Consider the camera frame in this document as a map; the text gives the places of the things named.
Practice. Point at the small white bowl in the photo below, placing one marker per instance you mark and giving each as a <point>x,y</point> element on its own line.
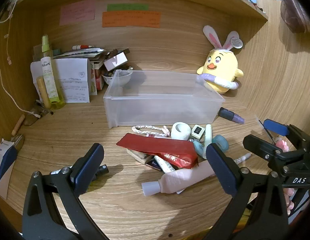
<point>120,78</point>

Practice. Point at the wooden block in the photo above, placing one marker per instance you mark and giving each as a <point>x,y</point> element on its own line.
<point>138,155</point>

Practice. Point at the blue white cardboard box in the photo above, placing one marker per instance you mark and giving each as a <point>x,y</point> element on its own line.
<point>3,160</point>

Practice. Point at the stack of booklets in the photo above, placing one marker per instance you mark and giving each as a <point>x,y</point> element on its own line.
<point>80,53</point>

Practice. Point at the white marker red cap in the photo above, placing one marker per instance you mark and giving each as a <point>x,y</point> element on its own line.
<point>82,47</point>

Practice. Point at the translucent plastic storage box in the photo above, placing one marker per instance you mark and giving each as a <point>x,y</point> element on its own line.
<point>157,105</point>

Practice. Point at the yellow-green spray bottle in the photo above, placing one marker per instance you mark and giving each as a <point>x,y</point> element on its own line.
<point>48,75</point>

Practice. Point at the blue razor blade box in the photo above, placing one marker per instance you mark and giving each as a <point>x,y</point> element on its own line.
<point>152,164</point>

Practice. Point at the pink cream tube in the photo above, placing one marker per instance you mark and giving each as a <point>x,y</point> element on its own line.
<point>182,178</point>

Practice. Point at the white tile green dots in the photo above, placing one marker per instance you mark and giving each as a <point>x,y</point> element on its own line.
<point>197,130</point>

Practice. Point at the white pen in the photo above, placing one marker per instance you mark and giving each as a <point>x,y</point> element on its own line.
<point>242,158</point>

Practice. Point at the pale mint stick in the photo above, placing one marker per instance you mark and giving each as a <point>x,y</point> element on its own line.
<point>208,135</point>

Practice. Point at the small white ointment tube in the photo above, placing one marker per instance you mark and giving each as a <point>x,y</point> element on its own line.
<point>165,164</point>

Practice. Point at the green paper note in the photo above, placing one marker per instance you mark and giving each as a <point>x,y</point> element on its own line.
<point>127,7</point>

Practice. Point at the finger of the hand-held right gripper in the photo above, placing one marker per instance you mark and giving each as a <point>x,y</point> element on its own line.
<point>260,148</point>
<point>275,127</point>

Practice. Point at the red foil snack packet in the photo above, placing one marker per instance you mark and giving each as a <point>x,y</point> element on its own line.
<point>155,146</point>

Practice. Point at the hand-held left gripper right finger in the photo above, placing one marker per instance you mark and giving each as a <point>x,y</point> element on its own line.
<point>217,165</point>

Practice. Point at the red patterned box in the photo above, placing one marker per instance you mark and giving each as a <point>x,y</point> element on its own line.
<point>97,80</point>

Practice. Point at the yellow chick plush toy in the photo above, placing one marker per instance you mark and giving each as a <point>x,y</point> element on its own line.
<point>222,65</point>

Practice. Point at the pink flower ornament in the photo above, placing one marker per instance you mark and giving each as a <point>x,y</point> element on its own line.
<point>282,144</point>

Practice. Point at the light blue tape roll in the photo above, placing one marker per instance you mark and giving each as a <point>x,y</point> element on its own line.
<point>223,143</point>

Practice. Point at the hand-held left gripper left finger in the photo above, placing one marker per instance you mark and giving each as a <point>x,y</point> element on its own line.
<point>88,162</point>

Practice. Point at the dark brown object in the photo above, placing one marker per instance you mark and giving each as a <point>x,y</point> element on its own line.
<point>294,7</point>

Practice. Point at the white tape roll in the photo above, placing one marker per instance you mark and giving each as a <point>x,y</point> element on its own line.
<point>180,131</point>

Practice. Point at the tan wooden stick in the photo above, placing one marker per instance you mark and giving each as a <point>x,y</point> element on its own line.
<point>42,90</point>

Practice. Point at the eyeglasses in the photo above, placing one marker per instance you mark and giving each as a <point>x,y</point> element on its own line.
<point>32,116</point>

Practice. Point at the pink paper note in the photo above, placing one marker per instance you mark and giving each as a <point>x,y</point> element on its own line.
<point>77,12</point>

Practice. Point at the white box purple print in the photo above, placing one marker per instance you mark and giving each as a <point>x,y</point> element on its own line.
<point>115,61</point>

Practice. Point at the black marker purple cap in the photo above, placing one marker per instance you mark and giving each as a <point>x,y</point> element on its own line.
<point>230,115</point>

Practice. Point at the small black cylinder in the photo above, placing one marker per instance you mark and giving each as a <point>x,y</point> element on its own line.
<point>103,170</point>

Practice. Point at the orange paper note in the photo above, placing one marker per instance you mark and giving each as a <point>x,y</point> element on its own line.
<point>131,19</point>

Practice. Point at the white paper box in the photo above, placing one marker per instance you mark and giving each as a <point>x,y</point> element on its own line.
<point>72,80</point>

